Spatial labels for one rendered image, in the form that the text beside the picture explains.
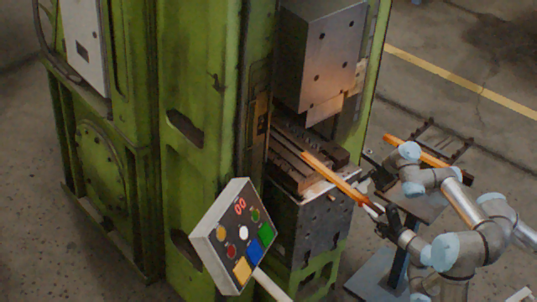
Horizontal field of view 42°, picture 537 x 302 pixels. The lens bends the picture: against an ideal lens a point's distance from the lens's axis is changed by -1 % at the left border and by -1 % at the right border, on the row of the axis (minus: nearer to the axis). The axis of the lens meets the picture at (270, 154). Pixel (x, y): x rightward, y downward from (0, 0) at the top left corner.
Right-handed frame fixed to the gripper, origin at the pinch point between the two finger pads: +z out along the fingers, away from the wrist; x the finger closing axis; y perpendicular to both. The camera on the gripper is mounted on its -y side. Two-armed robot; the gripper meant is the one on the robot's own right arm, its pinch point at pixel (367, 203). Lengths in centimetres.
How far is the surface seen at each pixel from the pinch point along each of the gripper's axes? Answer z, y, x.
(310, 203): 21.8, 11.6, -9.4
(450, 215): 23, 101, 119
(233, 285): 1, 0, -68
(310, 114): 27.4, -33.4, -10.4
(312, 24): 27, -75, -15
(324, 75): 27, -49, -5
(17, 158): 221, 98, -64
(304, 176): 28.8, 2.1, -8.0
